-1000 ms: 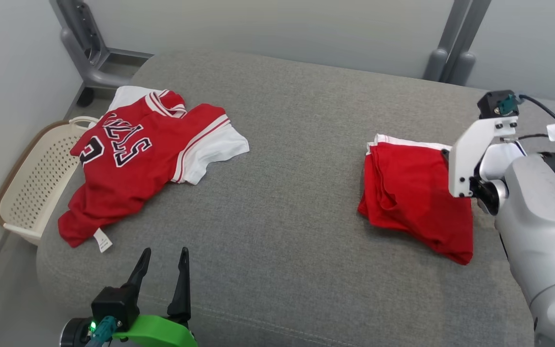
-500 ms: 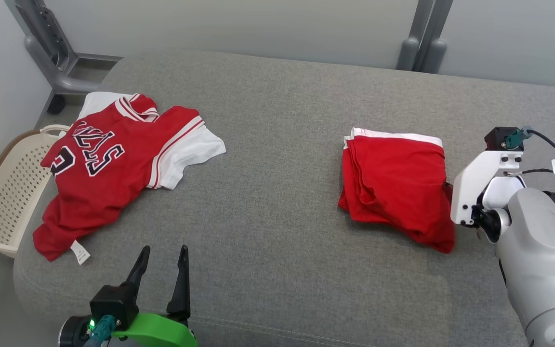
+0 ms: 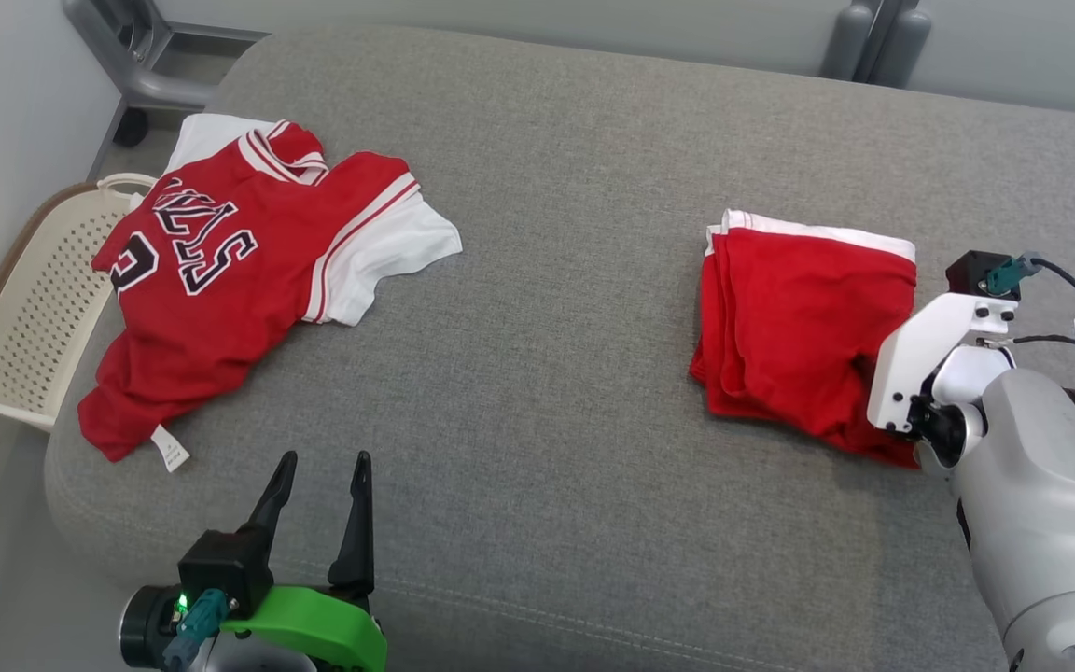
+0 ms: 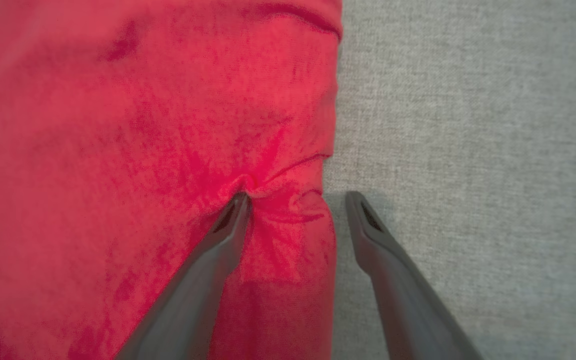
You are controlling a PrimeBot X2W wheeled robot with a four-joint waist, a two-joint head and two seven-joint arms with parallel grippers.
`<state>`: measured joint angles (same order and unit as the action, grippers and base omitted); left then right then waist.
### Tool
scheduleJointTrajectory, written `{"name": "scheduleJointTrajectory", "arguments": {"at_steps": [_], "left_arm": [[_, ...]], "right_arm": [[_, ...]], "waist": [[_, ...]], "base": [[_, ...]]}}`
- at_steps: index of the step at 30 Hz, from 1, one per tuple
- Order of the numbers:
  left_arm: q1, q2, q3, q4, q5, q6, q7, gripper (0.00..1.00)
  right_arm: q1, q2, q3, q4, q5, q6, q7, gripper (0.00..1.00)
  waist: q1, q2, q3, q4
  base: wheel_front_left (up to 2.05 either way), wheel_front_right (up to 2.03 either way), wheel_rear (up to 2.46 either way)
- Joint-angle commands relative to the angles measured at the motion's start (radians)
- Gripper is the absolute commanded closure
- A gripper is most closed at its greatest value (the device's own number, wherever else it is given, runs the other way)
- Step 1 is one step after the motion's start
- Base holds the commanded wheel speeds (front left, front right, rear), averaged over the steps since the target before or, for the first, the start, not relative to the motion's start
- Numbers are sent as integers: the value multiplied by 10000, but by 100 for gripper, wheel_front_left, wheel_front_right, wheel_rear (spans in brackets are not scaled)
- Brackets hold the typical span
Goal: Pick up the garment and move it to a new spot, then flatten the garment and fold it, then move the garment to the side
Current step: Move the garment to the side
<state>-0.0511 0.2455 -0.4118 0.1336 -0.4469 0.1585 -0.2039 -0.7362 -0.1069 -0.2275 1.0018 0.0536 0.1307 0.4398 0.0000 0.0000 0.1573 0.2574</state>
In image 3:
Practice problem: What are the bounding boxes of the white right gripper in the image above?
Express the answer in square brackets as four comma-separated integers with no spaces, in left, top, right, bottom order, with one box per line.
[866,291,1020,436]

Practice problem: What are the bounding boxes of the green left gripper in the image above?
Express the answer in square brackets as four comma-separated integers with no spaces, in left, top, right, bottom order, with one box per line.
[220,451,389,672]

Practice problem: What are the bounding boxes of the red shorts with white waistband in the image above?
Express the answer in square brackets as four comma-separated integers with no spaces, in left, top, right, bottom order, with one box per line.
[689,208,920,470]

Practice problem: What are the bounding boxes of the grey fabric sofa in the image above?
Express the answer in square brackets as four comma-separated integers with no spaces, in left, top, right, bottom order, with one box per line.
[43,26,1075,672]

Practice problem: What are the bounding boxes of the cream perforated laundry basket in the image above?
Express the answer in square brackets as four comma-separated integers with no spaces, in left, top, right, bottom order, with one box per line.
[0,173,159,434]

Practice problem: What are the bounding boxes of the black caster wheel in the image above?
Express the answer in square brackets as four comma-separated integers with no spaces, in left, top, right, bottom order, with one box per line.
[112,108,152,149]

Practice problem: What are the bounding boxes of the teal plug cable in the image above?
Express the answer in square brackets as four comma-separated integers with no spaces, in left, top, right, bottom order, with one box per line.
[162,588,232,671]

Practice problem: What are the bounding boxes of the grey metal frame post with bracket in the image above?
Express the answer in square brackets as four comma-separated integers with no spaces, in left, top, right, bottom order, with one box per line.
[62,0,270,113]

